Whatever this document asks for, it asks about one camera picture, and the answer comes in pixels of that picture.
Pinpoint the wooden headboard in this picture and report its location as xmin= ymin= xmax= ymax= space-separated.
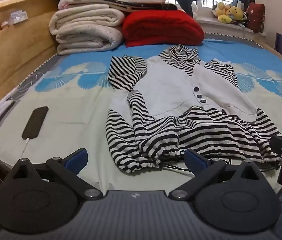
xmin=0 ymin=0 xmax=64 ymax=110

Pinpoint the stack of folded clothes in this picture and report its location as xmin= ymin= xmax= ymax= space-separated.
xmin=67 ymin=0 xmax=178 ymax=13

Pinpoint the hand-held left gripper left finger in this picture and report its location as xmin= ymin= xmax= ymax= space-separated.
xmin=9 ymin=148 xmax=104 ymax=201

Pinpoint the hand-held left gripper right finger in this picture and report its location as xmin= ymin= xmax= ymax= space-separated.
xmin=168 ymin=149 xmax=273 ymax=201

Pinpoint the black white striped hooded garment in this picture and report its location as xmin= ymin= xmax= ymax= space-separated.
xmin=105 ymin=44 xmax=282 ymax=173

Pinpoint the blue printed bed sheet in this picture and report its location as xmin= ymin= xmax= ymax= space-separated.
xmin=0 ymin=38 xmax=282 ymax=198

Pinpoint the dark red cushion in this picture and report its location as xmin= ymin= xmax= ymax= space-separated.
xmin=246 ymin=2 xmax=267 ymax=34

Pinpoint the red folded blanket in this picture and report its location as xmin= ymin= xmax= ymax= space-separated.
xmin=121 ymin=9 xmax=205 ymax=48

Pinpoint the white charging cable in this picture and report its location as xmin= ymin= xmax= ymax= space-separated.
xmin=0 ymin=138 xmax=30 ymax=180

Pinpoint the tissue pack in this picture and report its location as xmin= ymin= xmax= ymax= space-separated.
xmin=7 ymin=10 xmax=29 ymax=26

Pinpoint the black phone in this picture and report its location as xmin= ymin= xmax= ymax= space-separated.
xmin=21 ymin=106 xmax=49 ymax=140

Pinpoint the cream folded blanket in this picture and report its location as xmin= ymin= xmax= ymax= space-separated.
xmin=49 ymin=4 xmax=126 ymax=56

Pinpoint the yellow duck plush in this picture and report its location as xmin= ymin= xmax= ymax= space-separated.
xmin=214 ymin=2 xmax=232 ymax=24

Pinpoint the yellow round plush toy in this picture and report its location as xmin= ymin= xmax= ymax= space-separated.
xmin=229 ymin=6 xmax=244 ymax=22

